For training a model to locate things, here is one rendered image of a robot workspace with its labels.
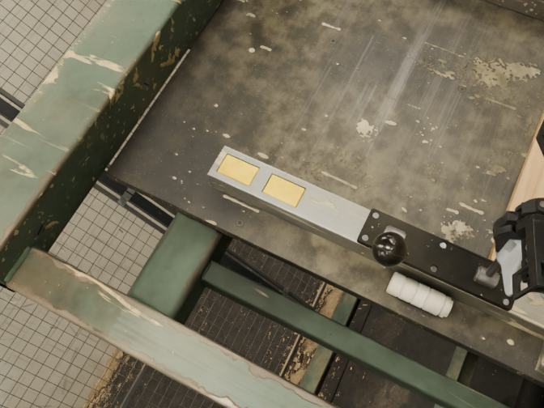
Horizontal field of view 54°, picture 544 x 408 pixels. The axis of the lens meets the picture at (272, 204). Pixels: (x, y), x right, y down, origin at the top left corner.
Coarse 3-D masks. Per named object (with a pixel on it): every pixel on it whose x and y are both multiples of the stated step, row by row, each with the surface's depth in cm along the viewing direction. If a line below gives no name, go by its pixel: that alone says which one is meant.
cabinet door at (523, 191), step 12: (540, 120) 79; (528, 156) 76; (540, 156) 75; (528, 168) 74; (540, 168) 74; (528, 180) 74; (540, 180) 74; (516, 192) 73; (528, 192) 73; (540, 192) 73; (516, 204) 72; (492, 252) 70
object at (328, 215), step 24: (216, 168) 74; (264, 168) 73; (240, 192) 73; (312, 192) 72; (288, 216) 73; (312, 216) 71; (336, 216) 70; (360, 216) 70; (336, 240) 72; (456, 288) 66; (504, 312) 66; (528, 312) 65
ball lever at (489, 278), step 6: (492, 264) 63; (498, 264) 62; (480, 270) 65; (486, 270) 65; (492, 270) 63; (474, 276) 65; (480, 276) 65; (486, 276) 65; (492, 276) 64; (498, 276) 65; (480, 282) 65; (486, 282) 65; (492, 282) 64; (498, 282) 64; (492, 288) 65
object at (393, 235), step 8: (384, 232) 58; (392, 232) 57; (400, 232) 67; (376, 240) 57; (384, 240) 57; (392, 240) 56; (400, 240) 57; (376, 248) 57; (384, 248) 56; (392, 248) 56; (400, 248) 56; (376, 256) 57; (384, 256) 56; (392, 256) 56; (400, 256) 56; (384, 264) 57; (392, 264) 57
